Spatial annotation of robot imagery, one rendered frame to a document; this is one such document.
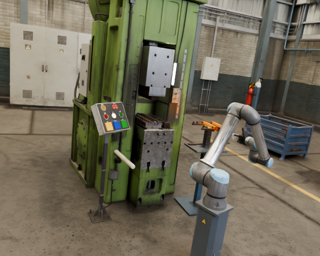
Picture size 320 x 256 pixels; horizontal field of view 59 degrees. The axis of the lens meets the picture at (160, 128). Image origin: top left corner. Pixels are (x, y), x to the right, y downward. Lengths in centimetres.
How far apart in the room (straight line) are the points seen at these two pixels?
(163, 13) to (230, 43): 763
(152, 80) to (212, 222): 152
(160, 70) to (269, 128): 387
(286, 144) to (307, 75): 551
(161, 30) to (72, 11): 583
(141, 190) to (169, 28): 179
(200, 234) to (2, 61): 740
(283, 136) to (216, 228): 414
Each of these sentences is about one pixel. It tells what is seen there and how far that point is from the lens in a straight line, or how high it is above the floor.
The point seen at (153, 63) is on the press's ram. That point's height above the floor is 160.
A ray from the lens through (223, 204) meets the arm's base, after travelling 227.
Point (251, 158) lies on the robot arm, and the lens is 279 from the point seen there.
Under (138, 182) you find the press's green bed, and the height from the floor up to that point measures 31.
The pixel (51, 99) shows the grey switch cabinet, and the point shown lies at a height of 29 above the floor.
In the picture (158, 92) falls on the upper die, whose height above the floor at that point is 131.
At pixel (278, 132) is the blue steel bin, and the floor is 50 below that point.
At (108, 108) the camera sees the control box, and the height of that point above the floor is 115.
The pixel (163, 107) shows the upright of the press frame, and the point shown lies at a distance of 339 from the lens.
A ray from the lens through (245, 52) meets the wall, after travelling 1107.
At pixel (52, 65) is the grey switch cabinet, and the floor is 118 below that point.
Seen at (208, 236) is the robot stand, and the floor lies 38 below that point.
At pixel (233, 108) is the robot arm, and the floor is 133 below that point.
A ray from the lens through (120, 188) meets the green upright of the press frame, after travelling 334.
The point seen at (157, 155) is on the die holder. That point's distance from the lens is 314.
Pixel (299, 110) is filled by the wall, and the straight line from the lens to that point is 1140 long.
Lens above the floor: 164
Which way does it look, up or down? 13 degrees down
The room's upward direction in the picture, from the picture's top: 7 degrees clockwise
